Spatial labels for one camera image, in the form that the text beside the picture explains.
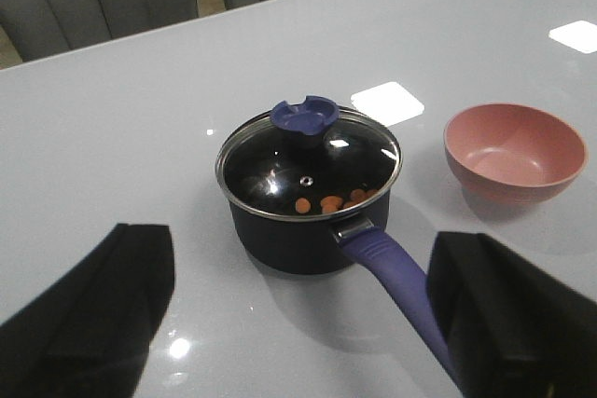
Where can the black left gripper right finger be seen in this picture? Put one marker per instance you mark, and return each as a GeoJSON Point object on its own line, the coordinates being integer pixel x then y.
{"type": "Point", "coordinates": [511, 329]}

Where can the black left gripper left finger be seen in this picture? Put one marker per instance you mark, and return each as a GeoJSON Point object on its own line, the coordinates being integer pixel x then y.
{"type": "Point", "coordinates": [88, 334]}

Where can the pink bowl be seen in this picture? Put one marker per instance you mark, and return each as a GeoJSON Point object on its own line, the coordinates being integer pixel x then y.
{"type": "Point", "coordinates": [513, 154]}

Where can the orange ham slices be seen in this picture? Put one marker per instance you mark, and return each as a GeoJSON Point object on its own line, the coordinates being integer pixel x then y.
{"type": "Point", "coordinates": [333, 203]}

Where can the glass lid with blue knob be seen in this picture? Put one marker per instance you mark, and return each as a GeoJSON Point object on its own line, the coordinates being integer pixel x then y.
{"type": "Point", "coordinates": [312, 149]}

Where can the dark blue saucepan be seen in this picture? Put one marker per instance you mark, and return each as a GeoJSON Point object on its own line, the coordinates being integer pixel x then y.
{"type": "Point", "coordinates": [331, 244]}

